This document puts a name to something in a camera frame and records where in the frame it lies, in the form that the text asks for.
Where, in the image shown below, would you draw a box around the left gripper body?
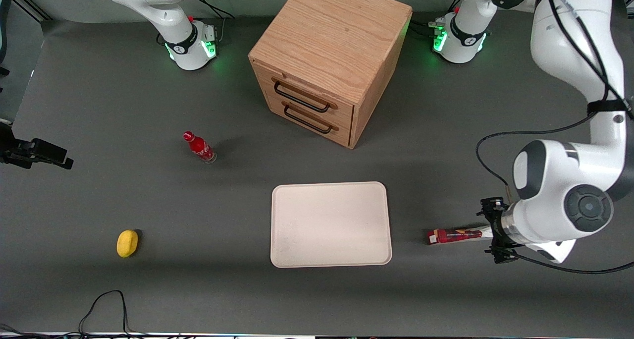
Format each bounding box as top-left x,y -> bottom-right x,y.
478,196 -> 519,264

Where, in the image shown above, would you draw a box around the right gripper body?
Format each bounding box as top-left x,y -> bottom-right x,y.
0,122 -> 14,154

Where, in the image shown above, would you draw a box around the red tartan cookie box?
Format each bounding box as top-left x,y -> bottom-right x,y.
427,224 -> 495,246

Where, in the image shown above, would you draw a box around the white rectangular tray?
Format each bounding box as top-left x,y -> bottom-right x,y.
270,181 -> 393,269

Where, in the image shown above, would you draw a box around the yellow lemon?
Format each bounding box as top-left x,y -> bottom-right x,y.
116,229 -> 139,258

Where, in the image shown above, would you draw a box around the wooden drawer front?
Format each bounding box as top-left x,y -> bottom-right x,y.
252,61 -> 355,127
262,89 -> 354,149

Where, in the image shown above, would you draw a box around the red cola bottle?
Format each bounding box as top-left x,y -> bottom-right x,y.
183,131 -> 217,164

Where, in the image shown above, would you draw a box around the wooden drawer cabinet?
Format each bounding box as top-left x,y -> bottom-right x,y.
248,0 -> 413,150

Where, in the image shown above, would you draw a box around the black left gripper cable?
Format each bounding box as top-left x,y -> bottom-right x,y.
515,252 -> 634,274

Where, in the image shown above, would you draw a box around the black looped cable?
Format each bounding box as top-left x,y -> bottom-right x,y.
78,289 -> 130,337

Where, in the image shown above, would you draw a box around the black left base cables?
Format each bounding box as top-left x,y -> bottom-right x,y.
410,19 -> 446,37

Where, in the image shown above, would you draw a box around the black base cables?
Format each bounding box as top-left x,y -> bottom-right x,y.
410,19 -> 446,37
190,0 -> 234,20

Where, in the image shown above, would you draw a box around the black cable at table edge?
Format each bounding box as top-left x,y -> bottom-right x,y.
0,323 -> 75,339

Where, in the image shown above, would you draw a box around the black drawer handle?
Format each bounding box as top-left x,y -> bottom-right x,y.
273,79 -> 331,113
283,104 -> 333,134

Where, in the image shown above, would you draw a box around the black right base cables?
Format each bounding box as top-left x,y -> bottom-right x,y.
190,0 -> 234,20

